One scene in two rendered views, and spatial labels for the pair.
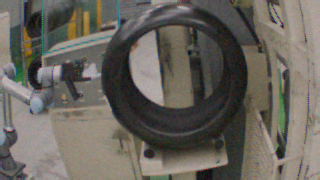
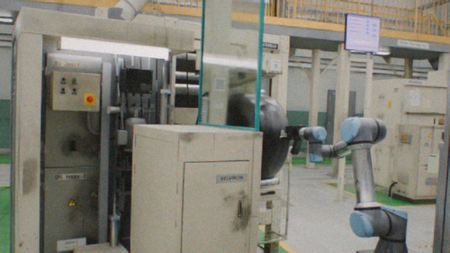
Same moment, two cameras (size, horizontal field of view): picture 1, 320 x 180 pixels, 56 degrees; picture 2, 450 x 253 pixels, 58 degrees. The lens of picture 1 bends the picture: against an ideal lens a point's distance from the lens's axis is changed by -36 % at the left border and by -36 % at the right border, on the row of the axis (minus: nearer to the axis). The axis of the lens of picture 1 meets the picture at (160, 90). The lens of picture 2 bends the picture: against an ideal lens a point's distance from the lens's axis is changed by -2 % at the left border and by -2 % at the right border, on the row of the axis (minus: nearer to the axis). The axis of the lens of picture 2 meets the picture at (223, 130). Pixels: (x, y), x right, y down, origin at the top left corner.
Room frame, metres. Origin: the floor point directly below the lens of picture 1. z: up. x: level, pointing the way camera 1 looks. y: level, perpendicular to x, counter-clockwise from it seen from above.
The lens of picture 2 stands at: (3.39, 2.09, 1.36)
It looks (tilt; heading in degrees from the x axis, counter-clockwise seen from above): 3 degrees down; 236
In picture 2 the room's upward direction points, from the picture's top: 2 degrees clockwise
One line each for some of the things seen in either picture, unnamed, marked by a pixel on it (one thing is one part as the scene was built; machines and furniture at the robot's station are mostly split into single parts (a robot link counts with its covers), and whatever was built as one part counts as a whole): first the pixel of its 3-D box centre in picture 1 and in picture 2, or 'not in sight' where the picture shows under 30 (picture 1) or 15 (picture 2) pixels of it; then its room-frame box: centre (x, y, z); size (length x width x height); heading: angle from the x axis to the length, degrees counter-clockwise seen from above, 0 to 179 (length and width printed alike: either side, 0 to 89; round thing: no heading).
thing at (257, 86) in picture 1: (253, 77); not in sight; (1.92, -0.47, 1.05); 0.20 x 0.15 x 0.30; 176
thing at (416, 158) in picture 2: not in sight; (427, 162); (-3.13, -1.50, 0.62); 0.91 x 0.58 x 1.25; 162
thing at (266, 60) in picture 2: not in sight; (240, 62); (1.58, -0.37, 1.71); 0.61 x 0.25 x 0.15; 176
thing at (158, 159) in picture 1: (153, 151); (254, 192); (1.74, 0.06, 0.83); 0.36 x 0.09 x 0.06; 176
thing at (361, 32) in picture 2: not in sight; (362, 33); (-1.87, -1.96, 2.60); 0.60 x 0.05 x 0.55; 162
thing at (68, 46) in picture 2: not in sight; (117, 50); (2.60, -0.15, 1.66); 0.60 x 0.03 x 0.03; 176
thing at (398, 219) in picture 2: (1, 143); (392, 221); (1.71, 1.03, 0.88); 0.13 x 0.12 x 0.14; 165
